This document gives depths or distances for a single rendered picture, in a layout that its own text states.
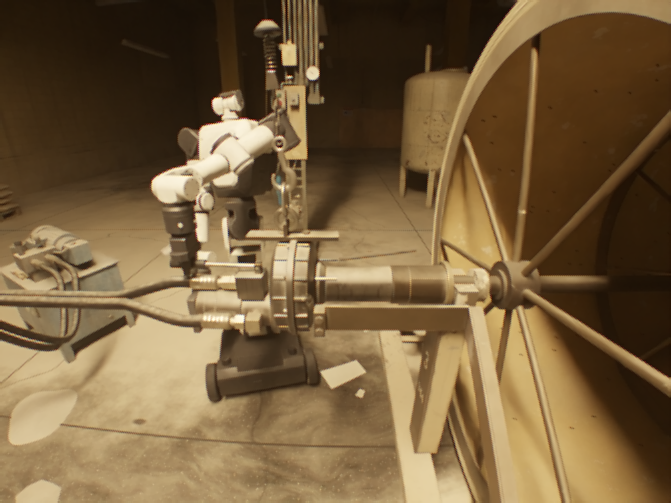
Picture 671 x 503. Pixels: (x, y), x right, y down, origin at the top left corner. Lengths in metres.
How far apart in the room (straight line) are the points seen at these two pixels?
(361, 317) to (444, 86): 4.72
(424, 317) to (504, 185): 1.07
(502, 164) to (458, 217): 0.34
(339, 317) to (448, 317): 0.31
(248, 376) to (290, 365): 0.22
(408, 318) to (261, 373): 1.03
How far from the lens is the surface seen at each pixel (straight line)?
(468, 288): 0.95
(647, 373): 0.73
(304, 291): 0.82
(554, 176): 1.93
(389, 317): 0.90
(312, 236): 0.86
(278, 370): 1.75
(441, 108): 5.32
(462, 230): 1.81
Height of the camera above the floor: 1.38
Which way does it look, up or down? 23 degrees down
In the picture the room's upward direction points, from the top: straight up
